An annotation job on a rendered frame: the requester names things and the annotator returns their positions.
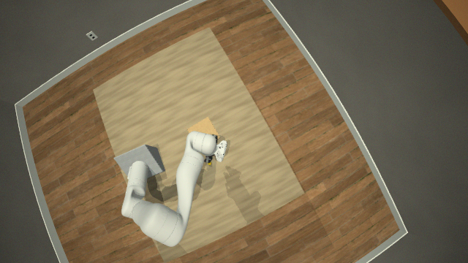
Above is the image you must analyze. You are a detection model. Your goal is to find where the tan square mat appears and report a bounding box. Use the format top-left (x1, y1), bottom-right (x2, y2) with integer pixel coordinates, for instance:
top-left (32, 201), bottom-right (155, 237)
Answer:
top-left (187, 117), bottom-right (220, 139)

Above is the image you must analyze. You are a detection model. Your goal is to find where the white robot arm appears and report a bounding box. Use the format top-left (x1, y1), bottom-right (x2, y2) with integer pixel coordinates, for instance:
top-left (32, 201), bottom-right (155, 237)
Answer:
top-left (121, 131), bottom-right (227, 247)

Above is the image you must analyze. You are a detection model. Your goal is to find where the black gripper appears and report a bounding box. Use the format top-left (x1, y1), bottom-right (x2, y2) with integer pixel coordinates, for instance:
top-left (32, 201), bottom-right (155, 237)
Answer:
top-left (204, 134), bottom-right (218, 163)

